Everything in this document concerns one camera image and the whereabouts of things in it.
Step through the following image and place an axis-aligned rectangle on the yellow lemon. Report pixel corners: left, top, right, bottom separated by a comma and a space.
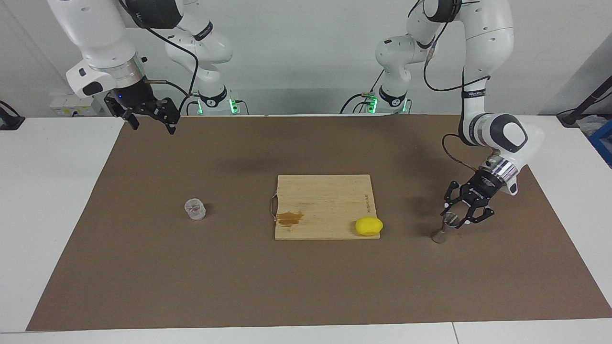
355, 217, 384, 237

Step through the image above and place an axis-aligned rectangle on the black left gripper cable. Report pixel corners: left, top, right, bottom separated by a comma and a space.
423, 0, 493, 171

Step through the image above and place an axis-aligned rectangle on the white power strip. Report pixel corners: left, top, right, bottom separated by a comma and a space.
50, 94, 103, 117

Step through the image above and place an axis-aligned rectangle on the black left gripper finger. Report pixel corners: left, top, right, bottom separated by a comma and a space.
459, 203, 496, 229
439, 181, 472, 222

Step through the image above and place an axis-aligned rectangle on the black stand pole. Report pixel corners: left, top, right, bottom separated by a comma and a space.
557, 76, 612, 127

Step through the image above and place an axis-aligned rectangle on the bamboo cutting board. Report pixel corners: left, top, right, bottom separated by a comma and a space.
270, 174, 382, 241

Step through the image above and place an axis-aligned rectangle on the small clear glass cup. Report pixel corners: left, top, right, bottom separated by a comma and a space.
184, 198, 207, 221

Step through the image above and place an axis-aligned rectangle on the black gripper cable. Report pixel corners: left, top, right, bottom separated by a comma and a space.
117, 0, 199, 115
423, 0, 493, 171

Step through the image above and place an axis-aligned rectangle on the black clamp mount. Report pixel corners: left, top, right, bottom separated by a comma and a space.
0, 100, 25, 130

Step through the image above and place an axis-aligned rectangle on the blue crate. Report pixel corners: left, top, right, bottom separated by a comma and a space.
588, 119, 612, 168

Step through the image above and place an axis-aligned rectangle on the brown table mat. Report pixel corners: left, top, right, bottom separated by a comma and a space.
26, 114, 612, 332

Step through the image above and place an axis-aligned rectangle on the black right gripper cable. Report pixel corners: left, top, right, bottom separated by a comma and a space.
117, 0, 199, 115

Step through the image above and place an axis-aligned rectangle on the steel cocktail jigger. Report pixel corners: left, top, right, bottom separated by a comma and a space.
432, 213, 459, 244

